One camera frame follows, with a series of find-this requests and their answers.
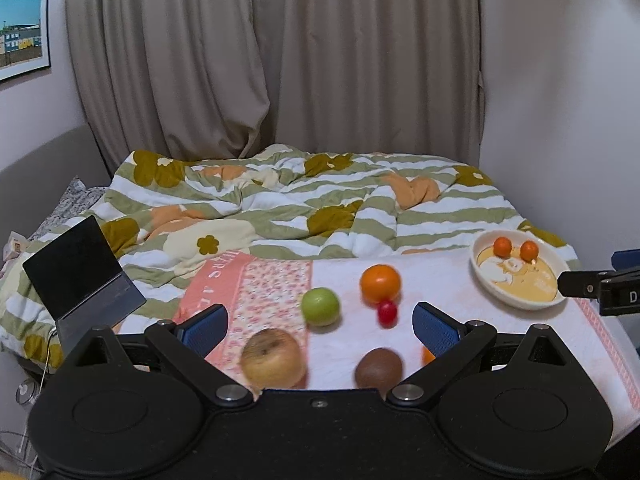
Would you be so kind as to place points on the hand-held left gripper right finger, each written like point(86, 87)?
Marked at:
point(432, 332)

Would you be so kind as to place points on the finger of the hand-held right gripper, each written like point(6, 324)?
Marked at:
point(626, 260)
point(580, 283)

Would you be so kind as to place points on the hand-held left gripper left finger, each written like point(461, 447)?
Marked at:
point(205, 331)

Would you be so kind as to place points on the small tangerine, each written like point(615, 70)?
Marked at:
point(428, 356)

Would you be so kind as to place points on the red tomato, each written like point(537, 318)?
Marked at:
point(387, 313)

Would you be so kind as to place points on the cream printed bowl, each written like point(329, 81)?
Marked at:
point(520, 296)

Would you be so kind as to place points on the brown kiwi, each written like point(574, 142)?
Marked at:
point(379, 369)

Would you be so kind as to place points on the large orange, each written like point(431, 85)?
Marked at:
point(381, 284)

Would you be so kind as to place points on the yellow apple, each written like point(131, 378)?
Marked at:
point(272, 359)

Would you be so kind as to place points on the green apple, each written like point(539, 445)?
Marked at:
point(320, 307)

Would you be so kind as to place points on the pink floral towel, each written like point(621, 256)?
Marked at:
point(450, 282)

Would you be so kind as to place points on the tiny orange kumquat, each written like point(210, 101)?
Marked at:
point(528, 251)
point(502, 246)

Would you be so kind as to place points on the green striped flower blanket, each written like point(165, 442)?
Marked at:
point(300, 200)

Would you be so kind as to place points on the grey patterned pillow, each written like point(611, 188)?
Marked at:
point(70, 205)

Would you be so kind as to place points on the small white box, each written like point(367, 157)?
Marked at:
point(14, 247)

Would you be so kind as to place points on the grey bed headboard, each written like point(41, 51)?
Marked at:
point(50, 160)

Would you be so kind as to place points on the beige curtain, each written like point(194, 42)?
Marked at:
point(165, 60)
point(375, 60)

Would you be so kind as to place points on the framed wall poster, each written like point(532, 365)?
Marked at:
point(22, 35)

